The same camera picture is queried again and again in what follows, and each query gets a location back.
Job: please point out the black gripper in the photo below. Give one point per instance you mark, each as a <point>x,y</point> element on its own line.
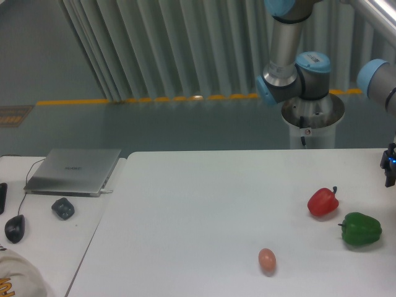
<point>388,164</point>

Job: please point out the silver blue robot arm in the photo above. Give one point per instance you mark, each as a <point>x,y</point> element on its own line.
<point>302,81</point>

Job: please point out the green bell pepper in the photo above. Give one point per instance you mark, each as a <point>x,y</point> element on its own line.
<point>359,229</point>

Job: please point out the red bell pepper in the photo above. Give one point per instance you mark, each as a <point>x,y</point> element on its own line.
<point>323,201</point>

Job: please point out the brown egg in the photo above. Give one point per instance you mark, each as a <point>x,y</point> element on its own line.
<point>267,260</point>

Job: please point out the white pleated curtain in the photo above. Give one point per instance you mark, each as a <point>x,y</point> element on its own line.
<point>156,49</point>

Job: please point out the white plug in laptop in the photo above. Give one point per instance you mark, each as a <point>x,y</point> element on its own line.
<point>106,191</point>

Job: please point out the silver closed laptop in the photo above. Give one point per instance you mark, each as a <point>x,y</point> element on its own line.
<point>74,172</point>

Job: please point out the small black plastic object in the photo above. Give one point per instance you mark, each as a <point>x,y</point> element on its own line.
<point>63,208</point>

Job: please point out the black computer mouse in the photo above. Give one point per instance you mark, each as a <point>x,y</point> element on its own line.
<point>15,229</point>

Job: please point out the black phone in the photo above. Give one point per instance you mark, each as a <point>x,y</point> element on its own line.
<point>3,195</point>

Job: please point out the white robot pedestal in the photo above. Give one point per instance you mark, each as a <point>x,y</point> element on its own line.
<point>313,124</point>

